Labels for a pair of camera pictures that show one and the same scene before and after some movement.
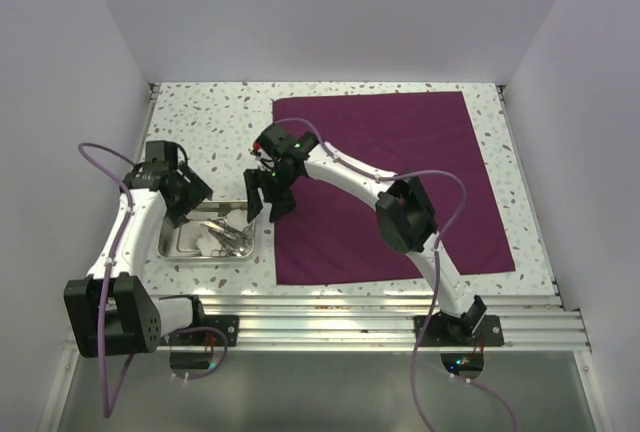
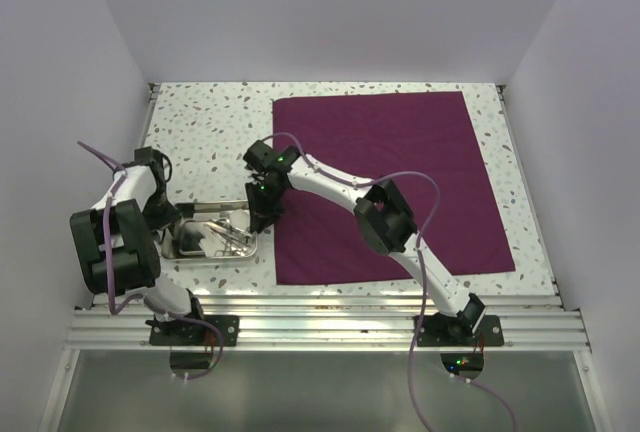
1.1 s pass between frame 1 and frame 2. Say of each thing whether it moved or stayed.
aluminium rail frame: stayed
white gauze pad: stayed
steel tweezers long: moved
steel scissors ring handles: stayed
